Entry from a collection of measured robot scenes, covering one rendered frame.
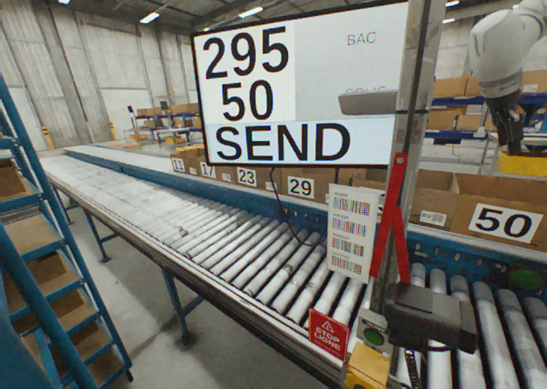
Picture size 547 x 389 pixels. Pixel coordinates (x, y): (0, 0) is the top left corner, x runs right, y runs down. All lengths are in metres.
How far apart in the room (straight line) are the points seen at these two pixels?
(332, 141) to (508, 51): 0.54
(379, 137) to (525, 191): 0.96
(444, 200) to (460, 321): 0.65
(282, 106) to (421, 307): 0.43
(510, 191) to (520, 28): 0.70
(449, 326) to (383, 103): 0.36
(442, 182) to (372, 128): 0.87
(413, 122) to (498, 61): 0.52
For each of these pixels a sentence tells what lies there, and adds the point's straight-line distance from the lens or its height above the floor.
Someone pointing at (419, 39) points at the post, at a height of 1.45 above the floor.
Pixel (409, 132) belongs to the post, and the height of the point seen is 1.34.
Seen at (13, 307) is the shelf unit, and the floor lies 0.74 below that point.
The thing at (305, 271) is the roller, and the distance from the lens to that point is 0.94.
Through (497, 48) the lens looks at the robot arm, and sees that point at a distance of 0.85.
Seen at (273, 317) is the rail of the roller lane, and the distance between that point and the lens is 0.81.
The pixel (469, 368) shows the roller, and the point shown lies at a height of 0.75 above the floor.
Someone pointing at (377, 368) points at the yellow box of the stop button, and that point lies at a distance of 0.60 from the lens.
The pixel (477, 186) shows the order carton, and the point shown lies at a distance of 1.33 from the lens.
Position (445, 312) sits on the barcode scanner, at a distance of 0.43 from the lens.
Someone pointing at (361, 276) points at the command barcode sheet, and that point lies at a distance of 0.48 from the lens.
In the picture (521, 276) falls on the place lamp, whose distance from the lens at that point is 1.09.
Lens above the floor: 1.38
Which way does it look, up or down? 20 degrees down
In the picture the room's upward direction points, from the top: 4 degrees counter-clockwise
